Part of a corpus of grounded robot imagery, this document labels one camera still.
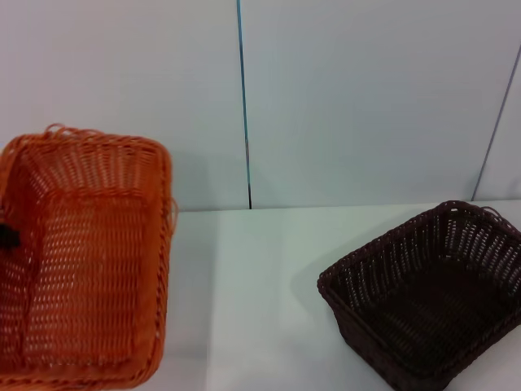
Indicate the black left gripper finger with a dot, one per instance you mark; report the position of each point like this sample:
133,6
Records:
9,237

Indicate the orange woven plastic basket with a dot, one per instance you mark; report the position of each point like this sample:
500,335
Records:
89,264

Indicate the dark brown woven basket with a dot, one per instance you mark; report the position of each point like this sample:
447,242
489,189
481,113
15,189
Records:
423,309

